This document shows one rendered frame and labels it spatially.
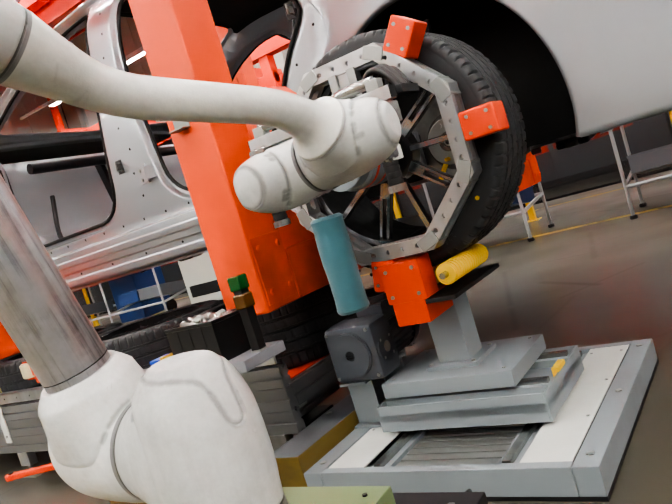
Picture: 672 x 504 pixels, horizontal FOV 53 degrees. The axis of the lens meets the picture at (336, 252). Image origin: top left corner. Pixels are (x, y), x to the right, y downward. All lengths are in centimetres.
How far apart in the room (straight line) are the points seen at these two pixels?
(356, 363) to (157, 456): 119
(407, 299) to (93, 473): 100
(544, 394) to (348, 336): 58
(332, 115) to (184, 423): 48
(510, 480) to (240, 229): 97
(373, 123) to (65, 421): 60
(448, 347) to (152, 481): 120
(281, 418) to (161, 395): 131
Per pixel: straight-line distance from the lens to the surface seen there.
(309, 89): 184
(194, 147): 199
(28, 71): 91
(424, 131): 227
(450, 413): 188
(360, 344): 198
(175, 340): 192
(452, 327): 193
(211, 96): 96
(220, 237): 198
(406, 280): 176
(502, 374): 181
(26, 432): 330
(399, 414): 196
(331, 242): 171
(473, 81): 173
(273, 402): 216
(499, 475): 165
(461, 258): 179
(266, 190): 107
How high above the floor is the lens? 76
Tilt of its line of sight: 4 degrees down
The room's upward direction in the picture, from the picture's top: 17 degrees counter-clockwise
